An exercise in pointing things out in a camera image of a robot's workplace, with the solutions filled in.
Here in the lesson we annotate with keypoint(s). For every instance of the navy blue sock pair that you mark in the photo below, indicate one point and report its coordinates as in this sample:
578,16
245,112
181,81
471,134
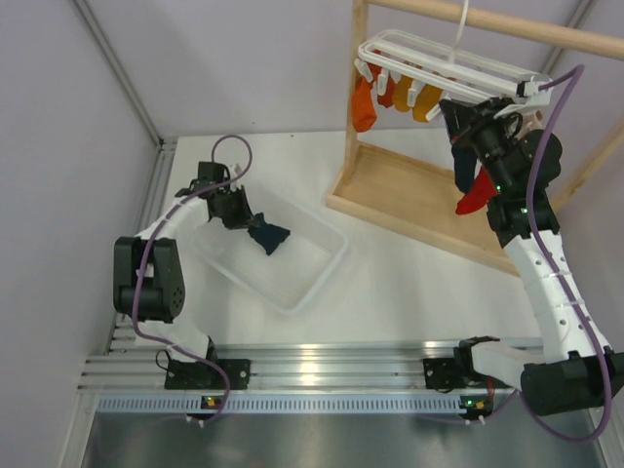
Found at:
464,165

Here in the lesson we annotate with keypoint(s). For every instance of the grey slotted cable duct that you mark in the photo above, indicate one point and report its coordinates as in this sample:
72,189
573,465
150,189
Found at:
295,404

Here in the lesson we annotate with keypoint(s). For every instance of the aluminium corner frame post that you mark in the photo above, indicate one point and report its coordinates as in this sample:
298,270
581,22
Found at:
87,15

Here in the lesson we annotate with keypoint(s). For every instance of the wooden drying rack frame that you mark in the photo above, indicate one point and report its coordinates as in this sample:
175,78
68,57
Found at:
418,199

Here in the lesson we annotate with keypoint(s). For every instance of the aluminium rail beam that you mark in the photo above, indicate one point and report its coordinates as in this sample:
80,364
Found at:
392,367

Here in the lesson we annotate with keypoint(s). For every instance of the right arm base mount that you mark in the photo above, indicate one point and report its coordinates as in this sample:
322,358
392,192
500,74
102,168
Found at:
456,372

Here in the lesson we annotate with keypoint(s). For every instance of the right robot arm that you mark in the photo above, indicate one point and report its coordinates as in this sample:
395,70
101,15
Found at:
578,369

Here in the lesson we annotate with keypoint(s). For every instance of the clear plastic bin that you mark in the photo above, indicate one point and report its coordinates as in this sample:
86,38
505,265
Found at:
288,278

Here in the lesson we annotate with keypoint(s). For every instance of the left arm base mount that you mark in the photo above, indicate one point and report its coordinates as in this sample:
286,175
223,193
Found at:
197,376

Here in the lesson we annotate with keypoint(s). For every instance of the yellow sock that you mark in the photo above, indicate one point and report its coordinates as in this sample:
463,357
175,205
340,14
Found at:
401,93
426,100

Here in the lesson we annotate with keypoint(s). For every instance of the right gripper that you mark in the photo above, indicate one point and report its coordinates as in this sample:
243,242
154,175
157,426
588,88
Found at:
464,121

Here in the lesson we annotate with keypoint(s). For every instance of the orange sock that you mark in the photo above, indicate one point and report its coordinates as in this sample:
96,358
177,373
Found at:
363,114
386,99

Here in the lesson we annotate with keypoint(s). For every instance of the orange sock far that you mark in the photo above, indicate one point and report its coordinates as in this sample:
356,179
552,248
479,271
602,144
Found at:
363,114

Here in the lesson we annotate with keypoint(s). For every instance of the white plastic clip hanger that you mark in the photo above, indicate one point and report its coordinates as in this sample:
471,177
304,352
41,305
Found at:
462,75

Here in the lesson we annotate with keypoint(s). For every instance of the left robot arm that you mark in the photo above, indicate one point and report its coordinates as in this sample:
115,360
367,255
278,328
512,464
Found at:
149,285

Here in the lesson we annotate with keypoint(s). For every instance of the red and beige sock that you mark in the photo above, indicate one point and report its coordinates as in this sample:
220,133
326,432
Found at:
478,196

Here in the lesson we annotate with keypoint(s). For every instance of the orange sock near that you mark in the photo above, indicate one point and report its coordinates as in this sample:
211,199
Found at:
386,99

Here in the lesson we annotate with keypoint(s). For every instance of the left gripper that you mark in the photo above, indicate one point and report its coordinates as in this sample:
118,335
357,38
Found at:
245,214

